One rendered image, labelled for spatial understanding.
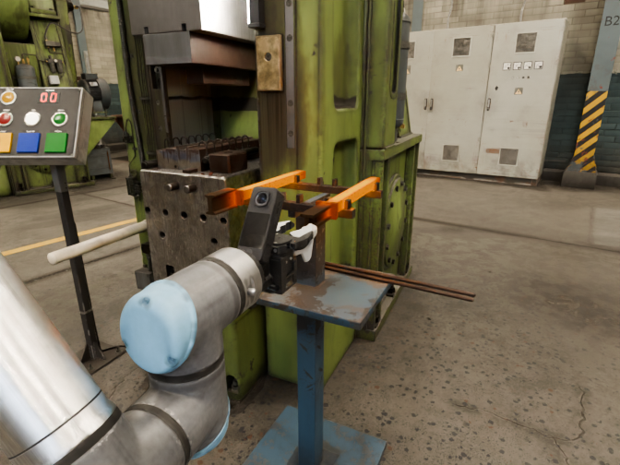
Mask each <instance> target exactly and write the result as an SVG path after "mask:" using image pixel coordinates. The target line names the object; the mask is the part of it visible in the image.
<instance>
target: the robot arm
mask: <svg viewBox="0 0 620 465"><path fill-rule="evenodd" d="M283 201H284V195H283V194H282V192H280V191H279V190H278V189H277V188H275V187H264V186H256V187H254V188H253V191H252V195H251V197H250V201H249V205H248V209H247V212H246V215H245V219H244V226H243V229H242V232H241V236H240V240H239V244H238V247H237V249H236V248H232V247H225V248H222V249H220V250H218V251H216V252H214V253H212V254H210V255H208V256H206V257H204V258H202V259H200V260H198V261H197V262H196V263H194V264H192V265H190V266H188V267H186V268H183V269H181V270H180V271H178V272H176V273H174V274H173V275H171V276H169V277H167V278H165V279H163V280H157V281H154V282H152V283H151V284H150V285H148V286H147V287H146V288H145V289H144V290H143V291H141V292H139V293H137V294H136V295H134V296H133V297H132V298H130V299H129V301H128V302H127V303H126V304H125V307H124V309H123V311H122V314H121V318H120V332H121V337H122V341H123V342H124V344H125V346H126V351H127V352H128V354H129V356H130V357H131V358H132V360H133V361H134V362H135V363H136V364H137V365H138V366H139V367H141V368H142V369H144V370H146V371H148V376H149V389H148V390H147V391H146V392H145V393H144V394H143V395H142V396H141V397H140V398H139V399H138V400H137V401H136V402H135V403H134V404H133V405H132V406H131V407H129V408H128V409H127V410H126V411H124V412H121V411H120V410H119V409H118V407H117V406H116V405H115V403H114V402H112V401H111V400H109V399H107V397H106V396H105V395H104V393H103V392H102V391H101V389H100V387H99V386H98V385H97V383H96V382H95V381H94V379H93V378H92V376H91V375H90V374H89V372H88V371H87V369H86V368H85V366H84V365H83V364H82V362H81V361H80V360H79V359H78V357H77V356H76V355H75V353H74V352H73V351H72V349H71V348H70V346H69V345H68V344H67V342H66V341H65V339H64V338H63V336H62V335H61V334H60V332H59V331H58V330H57V328H56V327H55V325H54V324H53V322H52V321H51V320H50V318H49V317H48V316H47V315H46V314H45V312H44V311H43V310H42V308H41V306H40V305H39V304H38V302H37V301H36V300H35V298H34V297H33V295H32V294H31V293H30V291H29V290H28V288H27V287H26V285H25V284H24V283H23V281H22V280H21V279H20V277H19V276H18V274H17V273H16V271H15V270H13V268H12V267H11V265H10V264H9V263H8V261H7V260H6V258H5V257H4V255H3V254H2V253H1V251H0V448H1V449H2V451H3V452H4V453H5V454H6V456H7V457H8V459H9V460H10V461H11V462H12V464H13V465H187V464H188V463H189V461H190V460H191V459H197V458H200V457H202V456H204V455H206V454H208V453H209V452H210V451H211V450H212V449H213V448H215V447H216V446H217V445H218V444H219V443H220V441H221V440H222V439H223V437H224V435H225V433H226V431H227V428H228V424H229V415H230V401H229V397H228V394H227V383H226V371H225V360H224V348H223V337H222V331H223V329H224V328H226V327H227V326H228V325H229V324H231V323H232V322H233V321H234V320H235V319H236V318H237V317H238V316H239V315H240V314H242V313H243V312H244V311H245V310H247V309H251V310H252V309H253V308H254V307H256V301H257V300H258V298H259V297H260V294H261V293H262V292H266V293H276V294H281V295H283V294H284V293H285V292H286V291H288V290H289V289H290V288H291V287H292V286H293V285H294V284H295V283H296V282H297V259H293V256H298V255H300V254H301V255H302V258H303V260H304V262H307V261H309V260H310V258H311V255H312V249H313V242H314V238H315V236H316V234H317V227H316V226H315V225H314V224H312V223H308V225H307V226H304V227H302V229H300V230H297V231H292V232H290V235H288V234H284V233H286V231H288V230H290V229H291V228H293V227H294V223H293V222H292V221H283V222H279V219H280V213H281V209H282V205H283ZM291 279H292V283H291V284H290V285H289V286H287V287H286V283H288V282H289V281H290V280H291ZM269 289H271V290H269ZM273 290H276V291H273Z"/></svg>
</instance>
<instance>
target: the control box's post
mask: <svg viewBox="0 0 620 465"><path fill-rule="evenodd" d="M50 168H51V173H52V177H53V182H54V191H55V193H56V197H57V202H58V207H59V211H60V216H61V221H62V225H63V230H64V235H65V239H66V247H69V246H71V245H74V244H78V236H77V231H76V226H75V221H74V216H73V211H72V207H71V201H70V196H69V192H68V191H69V190H68V184H67V180H66V171H65V166H64V165H50ZM69 261H70V266H71V270H72V275H73V280H74V284H75V289H76V294H77V302H78V307H79V311H80V312H81V311H82V312H86V311H88V310H90V309H91V307H90V302H89V294H88V288H87V283H86V279H85V274H84V269H83V264H82V259H81V256H77V257H74V258H71V259H69ZM80 316H81V320H82V326H83V330H84V335H85V340H86V344H87V343H88V344H89V346H90V351H91V357H92V358H95V353H94V349H93V342H97V344H98V341H97V337H96V332H95V327H94V322H93V317H92V313H91V311H90V312H88V313H87V314H85V315H82V314H80Z"/></svg>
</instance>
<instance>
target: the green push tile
mask: <svg viewBox="0 0 620 465"><path fill-rule="evenodd" d="M67 139H68V134H67V133H47V134H46V140H45V148H44V152H45V153H66V146H67Z"/></svg>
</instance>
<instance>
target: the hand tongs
mask: <svg viewBox="0 0 620 465"><path fill-rule="evenodd" d="M330 266H331V267H330ZM333 267H335V268H333ZM342 268H344V269H342ZM325 269H328V270H332V271H337V272H340V273H345V274H349V275H353V276H357V277H361V278H366V279H369V280H377V281H382V282H385V283H390V284H394V285H399V286H402V287H407V288H411V289H415V290H419V291H423V292H430V293H435V294H439V295H444V296H447V297H452V298H456V299H460V300H464V301H469V302H473V301H474V299H473V298H472V297H475V296H476V293H475V292H467V291H463V290H458V289H453V288H449V287H445V286H440V285H436V284H432V283H427V282H422V281H418V280H410V279H406V278H402V277H397V276H393V275H388V274H384V273H379V272H375V271H371V270H366V269H361V268H354V267H349V266H344V265H341V264H336V263H331V262H326V261H325ZM346 269H347V270H346ZM350 270H352V271H350ZM354 271H357V272H354ZM359 272H361V273H359ZM363 273H365V274H363ZM367 274H370V275H367ZM371 275H374V276H371ZM376 276H378V277H376ZM379 277H382V278H379ZM384 278H386V279H384ZM389 279H391V280H389ZM397 280H399V281H397ZM401 281H404V282H401ZM405 282H408V283H405ZM409 283H412V284H409ZM413 284H416V285H413ZM418 285H421V286H418ZM422 286H425V287H422ZM426 287H429V288H426ZM430 288H433V289H430ZM435 289H437V290H435ZM439 290H442V291H439ZM443 291H446V292H443ZM452 292H454V293H452ZM456 293H458V294H456ZM460 294H463V295H460ZM464 295H468V296H464ZM469 296H471V297H469Z"/></svg>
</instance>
